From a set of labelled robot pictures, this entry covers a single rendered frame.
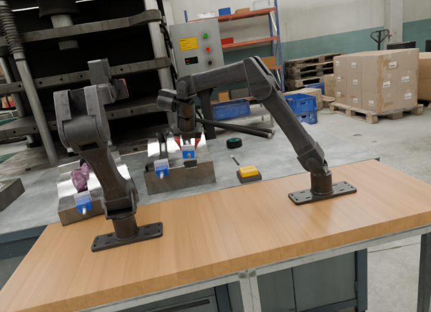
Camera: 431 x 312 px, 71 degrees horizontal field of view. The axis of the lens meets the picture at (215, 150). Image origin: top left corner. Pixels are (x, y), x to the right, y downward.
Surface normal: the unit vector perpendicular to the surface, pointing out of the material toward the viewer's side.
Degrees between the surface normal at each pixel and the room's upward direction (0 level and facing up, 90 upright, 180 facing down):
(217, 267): 90
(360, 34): 90
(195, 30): 90
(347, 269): 90
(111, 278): 0
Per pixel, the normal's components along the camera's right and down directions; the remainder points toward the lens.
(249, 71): -0.37, 0.33
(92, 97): 0.07, -0.18
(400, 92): 0.11, 0.14
